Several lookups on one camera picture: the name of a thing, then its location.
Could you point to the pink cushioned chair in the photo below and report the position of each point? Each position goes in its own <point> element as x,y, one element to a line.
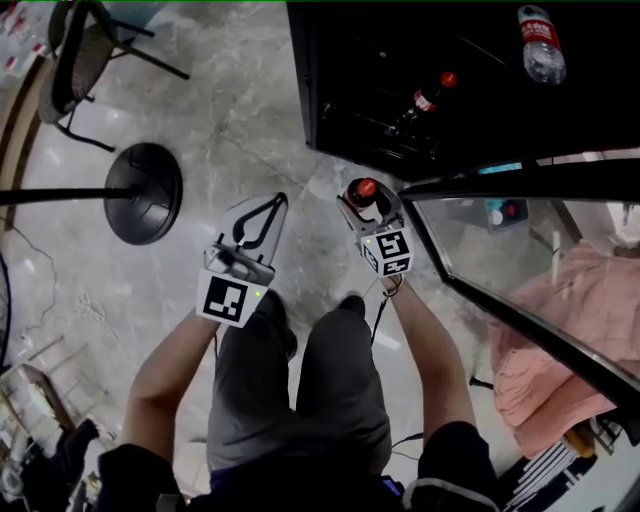
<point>550,400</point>

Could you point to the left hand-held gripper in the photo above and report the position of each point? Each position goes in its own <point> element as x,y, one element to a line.
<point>227,297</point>

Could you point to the black white striped cloth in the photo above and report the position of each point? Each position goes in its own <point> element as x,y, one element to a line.
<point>545,470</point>

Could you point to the cola bottle with red label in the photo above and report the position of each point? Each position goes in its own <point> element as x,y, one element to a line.
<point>425,100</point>
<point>361,190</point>

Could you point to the pack of clear water bottles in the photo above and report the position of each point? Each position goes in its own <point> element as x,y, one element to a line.
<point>20,30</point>

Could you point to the black round seat chair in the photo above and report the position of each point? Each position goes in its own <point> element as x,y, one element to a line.
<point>75,65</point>

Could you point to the brown wooden bench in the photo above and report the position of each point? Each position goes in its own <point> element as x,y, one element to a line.
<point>15,150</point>

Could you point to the black pedestal fan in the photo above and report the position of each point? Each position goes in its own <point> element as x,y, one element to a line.
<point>145,195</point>

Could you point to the person's black shoe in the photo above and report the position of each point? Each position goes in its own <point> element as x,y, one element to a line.
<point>285,330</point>
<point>351,305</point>

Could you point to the brown wooden stool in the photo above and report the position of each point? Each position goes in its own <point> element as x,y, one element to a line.
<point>50,395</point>

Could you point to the person's left black shoe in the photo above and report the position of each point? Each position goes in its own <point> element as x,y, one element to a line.
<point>285,330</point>

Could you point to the black mini fridge cabinet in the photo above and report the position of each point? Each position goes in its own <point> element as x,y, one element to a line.
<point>350,50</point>

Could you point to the person's left leg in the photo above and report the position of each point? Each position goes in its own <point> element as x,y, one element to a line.
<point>250,380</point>

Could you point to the person's right black shoe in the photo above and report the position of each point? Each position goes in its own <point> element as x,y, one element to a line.
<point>351,305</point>

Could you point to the person's left forearm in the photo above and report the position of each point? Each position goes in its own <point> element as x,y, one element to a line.
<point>160,380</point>

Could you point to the person's dark navy shirt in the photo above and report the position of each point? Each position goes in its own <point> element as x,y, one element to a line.
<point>300,495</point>

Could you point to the person's leg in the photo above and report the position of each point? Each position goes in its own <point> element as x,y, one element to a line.
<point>340,380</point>
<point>250,380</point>

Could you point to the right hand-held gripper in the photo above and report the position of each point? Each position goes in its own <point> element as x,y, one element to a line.
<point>390,250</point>

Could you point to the person's right forearm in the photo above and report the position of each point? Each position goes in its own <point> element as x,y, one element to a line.
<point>430,360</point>

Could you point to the glass fridge door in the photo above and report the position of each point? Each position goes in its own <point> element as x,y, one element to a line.
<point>500,182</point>

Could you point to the clear water bottle red label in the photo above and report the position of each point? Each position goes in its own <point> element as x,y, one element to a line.
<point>542,50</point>

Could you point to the person's right leg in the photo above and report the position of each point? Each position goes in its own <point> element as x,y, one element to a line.
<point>340,380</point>

